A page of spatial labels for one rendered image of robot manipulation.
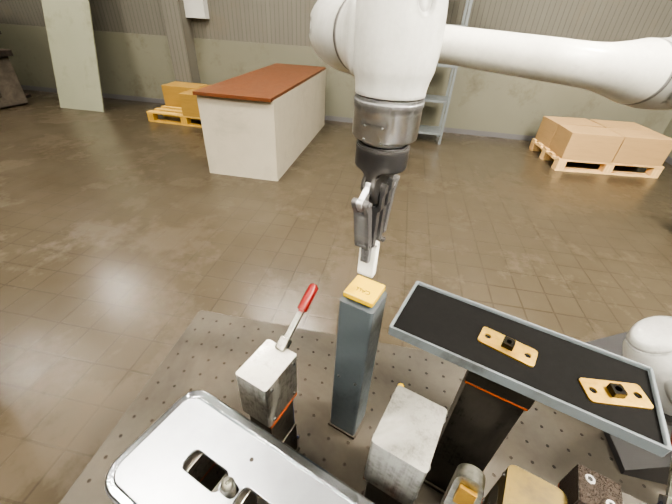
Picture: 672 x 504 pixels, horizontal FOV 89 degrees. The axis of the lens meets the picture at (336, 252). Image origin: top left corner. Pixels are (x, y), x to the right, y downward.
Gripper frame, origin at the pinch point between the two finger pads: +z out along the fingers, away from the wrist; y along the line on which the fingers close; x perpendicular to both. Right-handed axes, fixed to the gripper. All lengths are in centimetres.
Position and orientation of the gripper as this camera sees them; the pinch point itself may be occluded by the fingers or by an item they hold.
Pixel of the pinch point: (368, 257)
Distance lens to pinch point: 59.0
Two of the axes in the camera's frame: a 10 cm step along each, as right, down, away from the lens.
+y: -4.9, 4.8, -7.2
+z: -0.5, 8.2, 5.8
